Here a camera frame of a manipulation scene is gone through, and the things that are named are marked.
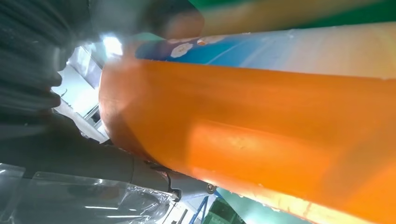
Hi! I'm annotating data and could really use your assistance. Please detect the clear plastic hand cover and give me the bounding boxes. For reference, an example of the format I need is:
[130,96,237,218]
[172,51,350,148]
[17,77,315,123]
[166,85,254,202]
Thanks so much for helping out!
[0,163,184,224]

